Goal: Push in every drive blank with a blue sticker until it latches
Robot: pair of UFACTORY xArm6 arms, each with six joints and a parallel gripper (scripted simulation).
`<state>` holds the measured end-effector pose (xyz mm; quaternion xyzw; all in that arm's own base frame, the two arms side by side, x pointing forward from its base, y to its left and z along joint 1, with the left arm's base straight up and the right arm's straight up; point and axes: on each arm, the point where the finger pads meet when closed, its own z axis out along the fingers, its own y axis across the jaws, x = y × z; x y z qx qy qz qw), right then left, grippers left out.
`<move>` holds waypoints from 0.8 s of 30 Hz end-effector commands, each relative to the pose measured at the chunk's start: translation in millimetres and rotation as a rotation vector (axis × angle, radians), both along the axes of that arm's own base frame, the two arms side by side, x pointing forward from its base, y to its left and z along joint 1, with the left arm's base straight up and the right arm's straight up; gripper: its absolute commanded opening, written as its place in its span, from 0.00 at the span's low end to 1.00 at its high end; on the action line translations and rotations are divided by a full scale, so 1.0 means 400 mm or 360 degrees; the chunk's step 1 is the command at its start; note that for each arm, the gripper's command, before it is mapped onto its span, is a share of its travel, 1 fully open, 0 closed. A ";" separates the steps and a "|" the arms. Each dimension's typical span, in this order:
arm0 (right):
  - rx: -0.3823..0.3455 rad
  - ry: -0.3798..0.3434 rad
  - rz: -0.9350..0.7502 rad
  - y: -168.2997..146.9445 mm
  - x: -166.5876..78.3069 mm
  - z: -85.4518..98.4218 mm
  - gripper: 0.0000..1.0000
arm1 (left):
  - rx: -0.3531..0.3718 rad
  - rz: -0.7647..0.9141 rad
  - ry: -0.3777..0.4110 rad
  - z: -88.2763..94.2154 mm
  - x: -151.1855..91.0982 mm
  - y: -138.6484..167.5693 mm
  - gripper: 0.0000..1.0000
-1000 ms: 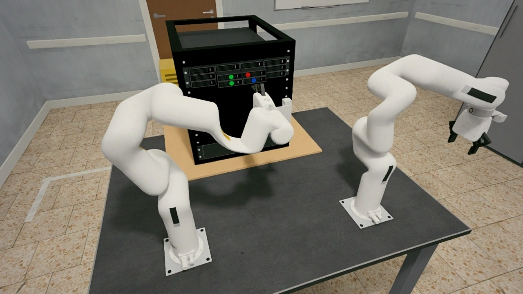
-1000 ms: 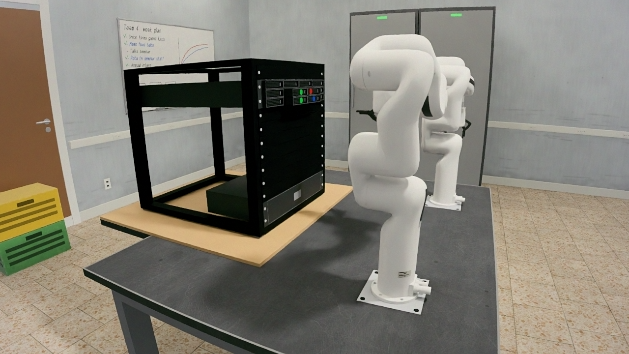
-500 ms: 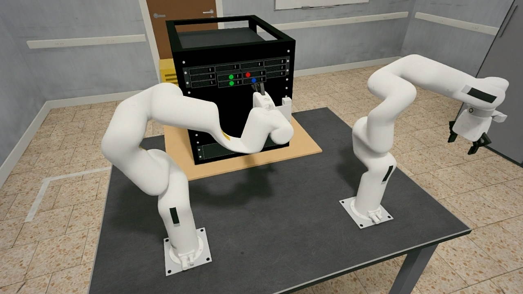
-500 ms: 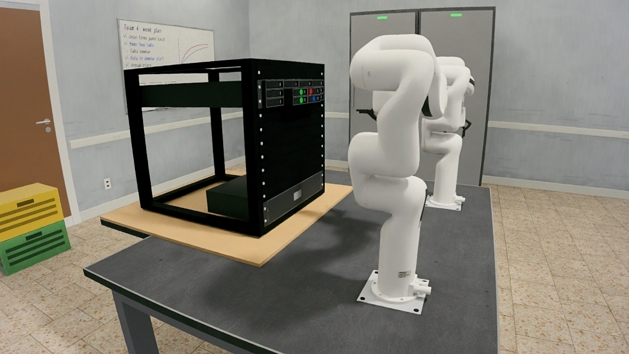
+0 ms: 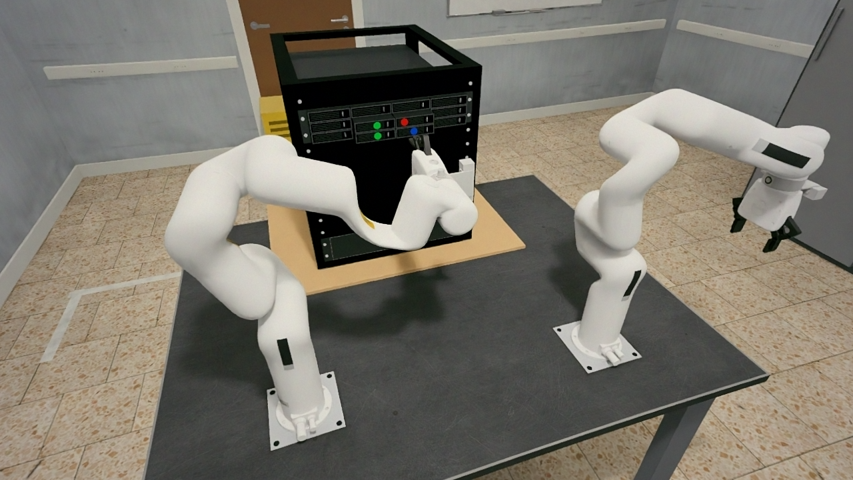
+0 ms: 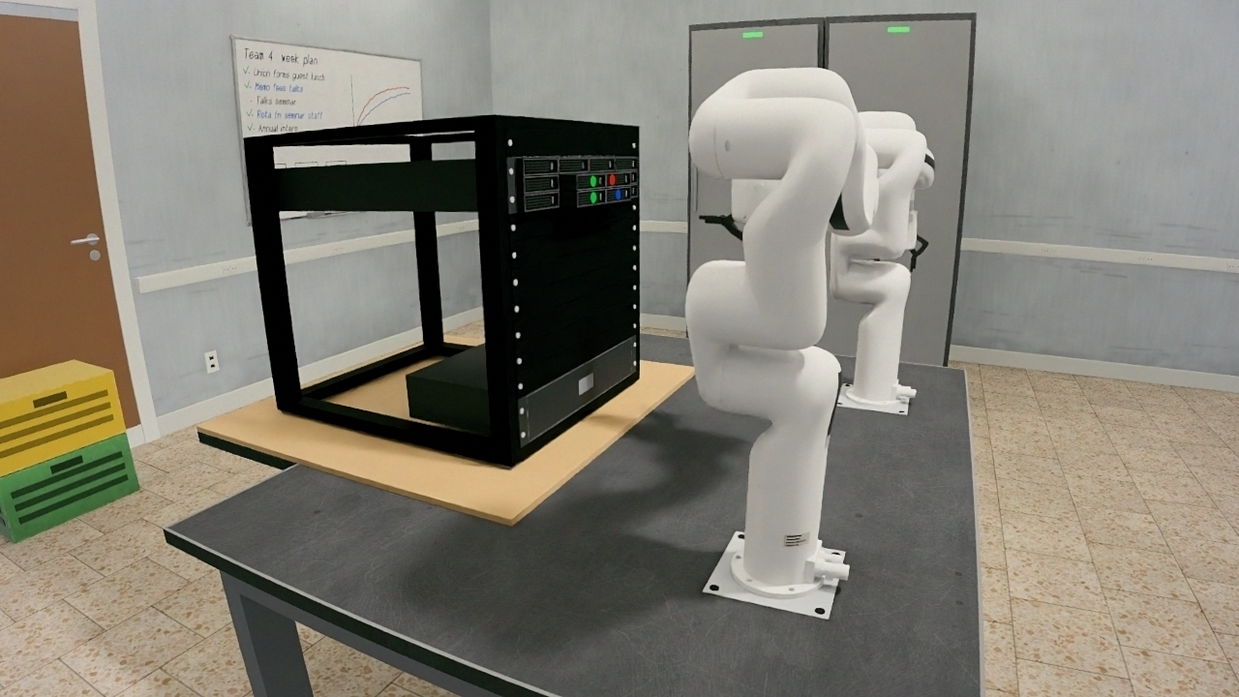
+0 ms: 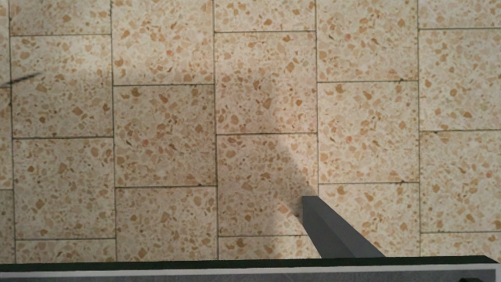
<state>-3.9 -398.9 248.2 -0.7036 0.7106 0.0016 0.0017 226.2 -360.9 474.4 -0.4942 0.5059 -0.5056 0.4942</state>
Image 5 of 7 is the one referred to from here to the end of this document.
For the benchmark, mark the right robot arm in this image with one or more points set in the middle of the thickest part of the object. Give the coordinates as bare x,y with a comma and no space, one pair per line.
613,214

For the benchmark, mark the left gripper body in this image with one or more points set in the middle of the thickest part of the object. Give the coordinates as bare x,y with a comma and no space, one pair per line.
426,165

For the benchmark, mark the tan wooden board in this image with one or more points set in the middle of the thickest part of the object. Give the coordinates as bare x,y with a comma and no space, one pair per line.
290,240

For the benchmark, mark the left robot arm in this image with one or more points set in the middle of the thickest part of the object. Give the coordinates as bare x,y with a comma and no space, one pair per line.
245,281

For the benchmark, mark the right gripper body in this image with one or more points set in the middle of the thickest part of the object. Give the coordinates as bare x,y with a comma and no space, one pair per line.
767,207

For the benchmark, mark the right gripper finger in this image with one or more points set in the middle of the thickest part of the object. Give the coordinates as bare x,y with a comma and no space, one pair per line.
773,243
739,220

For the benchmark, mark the black server rack frame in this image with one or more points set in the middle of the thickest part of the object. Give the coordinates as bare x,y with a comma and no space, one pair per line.
322,79

